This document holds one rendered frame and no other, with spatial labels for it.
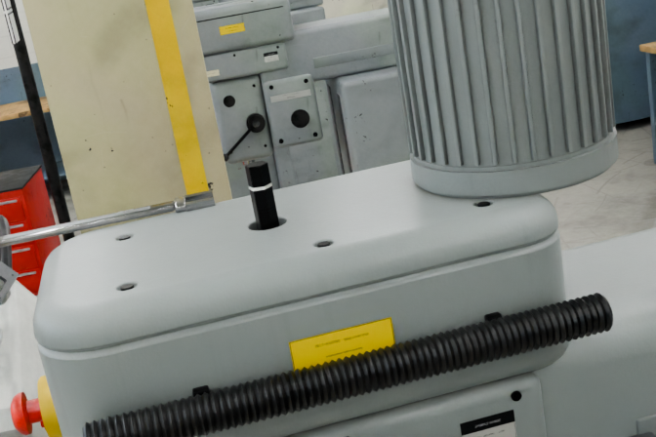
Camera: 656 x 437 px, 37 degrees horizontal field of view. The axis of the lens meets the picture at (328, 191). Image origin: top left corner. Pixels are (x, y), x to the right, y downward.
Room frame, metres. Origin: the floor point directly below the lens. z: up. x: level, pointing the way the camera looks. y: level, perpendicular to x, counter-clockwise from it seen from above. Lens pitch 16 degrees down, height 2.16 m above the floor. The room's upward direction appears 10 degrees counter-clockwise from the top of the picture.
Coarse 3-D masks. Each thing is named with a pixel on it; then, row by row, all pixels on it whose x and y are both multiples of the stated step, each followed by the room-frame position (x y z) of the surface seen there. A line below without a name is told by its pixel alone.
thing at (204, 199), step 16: (208, 192) 0.99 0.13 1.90; (144, 208) 0.98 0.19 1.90; (160, 208) 0.97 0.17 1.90; (176, 208) 0.96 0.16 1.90; (192, 208) 0.96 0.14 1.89; (64, 224) 0.97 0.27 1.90; (80, 224) 0.96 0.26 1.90; (96, 224) 0.96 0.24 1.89; (0, 240) 0.95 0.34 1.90; (16, 240) 0.95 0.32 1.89; (32, 240) 0.95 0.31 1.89
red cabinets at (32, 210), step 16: (0, 176) 5.50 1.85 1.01; (16, 176) 5.42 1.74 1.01; (32, 176) 5.37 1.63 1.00; (0, 192) 5.11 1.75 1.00; (16, 192) 5.12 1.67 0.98; (32, 192) 5.31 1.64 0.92; (0, 208) 5.11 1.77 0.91; (16, 208) 5.11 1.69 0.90; (32, 208) 5.23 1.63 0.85; (48, 208) 5.54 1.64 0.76; (16, 224) 5.11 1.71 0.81; (32, 224) 5.14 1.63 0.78; (48, 224) 5.45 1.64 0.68; (48, 240) 5.37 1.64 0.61; (16, 256) 5.11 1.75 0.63; (32, 256) 5.11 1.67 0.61; (48, 256) 5.28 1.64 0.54; (32, 272) 5.10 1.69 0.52; (32, 288) 5.11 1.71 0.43
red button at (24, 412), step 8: (16, 400) 0.82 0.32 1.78; (24, 400) 0.83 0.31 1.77; (32, 400) 0.83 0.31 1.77; (16, 408) 0.82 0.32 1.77; (24, 408) 0.82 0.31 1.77; (32, 408) 0.82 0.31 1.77; (16, 416) 0.81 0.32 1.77; (24, 416) 0.81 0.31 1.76; (32, 416) 0.82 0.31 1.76; (40, 416) 0.82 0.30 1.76; (16, 424) 0.81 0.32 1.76; (24, 424) 0.81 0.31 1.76; (24, 432) 0.81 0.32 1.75
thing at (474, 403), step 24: (480, 384) 0.79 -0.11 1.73; (504, 384) 0.79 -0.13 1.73; (528, 384) 0.79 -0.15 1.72; (408, 408) 0.78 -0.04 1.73; (432, 408) 0.78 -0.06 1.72; (456, 408) 0.78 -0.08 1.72; (480, 408) 0.78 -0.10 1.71; (504, 408) 0.78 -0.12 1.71; (528, 408) 0.79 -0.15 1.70; (312, 432) 0.76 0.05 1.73; (336, 432) 0.76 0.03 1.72; (360, 432) 0.76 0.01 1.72; (384, 432) 0.77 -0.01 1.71; (408, 432) 0.77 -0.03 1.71; (432, 432) 0.77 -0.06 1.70; (456, 432) 0.78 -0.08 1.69; (480, 432) 0.78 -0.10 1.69; (504, 432) 0.78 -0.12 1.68; (528, 432) 0.79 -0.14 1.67
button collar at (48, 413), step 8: (40, 384) 0.83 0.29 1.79; (40, 392) 0.82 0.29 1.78; (48, 392) 0.82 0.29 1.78; (40, 400) 0.81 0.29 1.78; (48, 400) 0.81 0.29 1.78; (40, 408) 0.81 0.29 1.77; (48, 408) 0.81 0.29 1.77; (48, 416) 0.81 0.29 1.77; (56, 416) 0.81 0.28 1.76; (48, 424) 0.81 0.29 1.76; (56, 424) 0.81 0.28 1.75; (48, 432) 0.81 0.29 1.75; (56, 432) 0.81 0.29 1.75
